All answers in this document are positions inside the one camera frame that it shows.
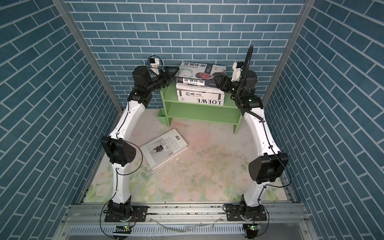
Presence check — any Chinese book with man portrait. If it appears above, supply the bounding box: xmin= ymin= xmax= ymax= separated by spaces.
xmin=174 ymin=62 xmax=227 ymax=88

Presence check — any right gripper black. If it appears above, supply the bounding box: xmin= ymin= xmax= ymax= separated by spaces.
xmin=214 ymin=75 xmax=243 ymax=101

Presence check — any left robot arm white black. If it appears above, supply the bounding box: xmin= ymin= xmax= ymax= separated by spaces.
xmin=101 ymin=66 xmax=179 ymax=215

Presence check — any white slotted cable duct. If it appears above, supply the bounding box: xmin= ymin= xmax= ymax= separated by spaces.
xmin=69 ymin=224 xmax=245 ymax=237

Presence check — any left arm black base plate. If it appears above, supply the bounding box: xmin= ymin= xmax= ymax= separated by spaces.
xmin=103 ymin=206 xmax=148 ymax=223

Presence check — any white-backed heritage culture book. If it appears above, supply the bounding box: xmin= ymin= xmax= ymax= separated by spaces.
xmin=177 ymin=90 xmax=225 ymax=100

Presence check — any circuit board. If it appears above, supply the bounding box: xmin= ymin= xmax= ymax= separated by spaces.
xmin=113 ymin=225 xmax=132 ymax=236
xmin=243 ymin=224 xmax=262 ymax=235

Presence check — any white booklet with brown bars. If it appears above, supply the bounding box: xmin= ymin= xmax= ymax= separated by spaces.
xmin=176 ymin=83 xmax=224 ymax=94

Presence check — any white Loewe Foundation book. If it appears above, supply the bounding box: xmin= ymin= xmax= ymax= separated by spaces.
xmin=178 ymin=96 xmax=224 ymax=106

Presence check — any green two-tier shelf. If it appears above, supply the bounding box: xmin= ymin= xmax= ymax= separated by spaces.
xmin=158 ymin=83 xmax=243 ymax=133

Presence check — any right circuit board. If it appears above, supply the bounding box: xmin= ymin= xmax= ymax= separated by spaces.
xmin=243 ymin=224 xmax=262 ymax=235

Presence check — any left circuit board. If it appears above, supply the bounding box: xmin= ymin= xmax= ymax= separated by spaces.
xmin=113 ymin=225 xmax=132 ymax=236

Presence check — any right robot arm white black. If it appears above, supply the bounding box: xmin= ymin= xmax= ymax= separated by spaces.
xmin=215 ymin=70 xmax=289 ymax=210

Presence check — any white magazine with handbag photo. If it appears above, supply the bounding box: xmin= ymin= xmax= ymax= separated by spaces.
xmin=140 ymin=129 xmax=188 ymax=170

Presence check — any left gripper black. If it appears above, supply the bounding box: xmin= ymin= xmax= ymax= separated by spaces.
xmin=143 ymin=67 xmax=178 ymax=94

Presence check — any aluminium front rail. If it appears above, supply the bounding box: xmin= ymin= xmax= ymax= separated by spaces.
xmin=63 ymin=202 xmax=310 ymax=225

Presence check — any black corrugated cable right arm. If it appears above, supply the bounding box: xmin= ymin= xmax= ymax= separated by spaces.
xmin=233 ymin=45 xmax=265 ymax=121

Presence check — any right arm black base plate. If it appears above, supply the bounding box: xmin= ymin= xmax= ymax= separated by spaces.
xmin=222 ymin=204 xmax=267 ymax=222

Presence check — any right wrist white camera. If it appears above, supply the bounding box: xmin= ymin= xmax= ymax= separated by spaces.
xmin=231 ymin=62 xmax=245 ymax=82

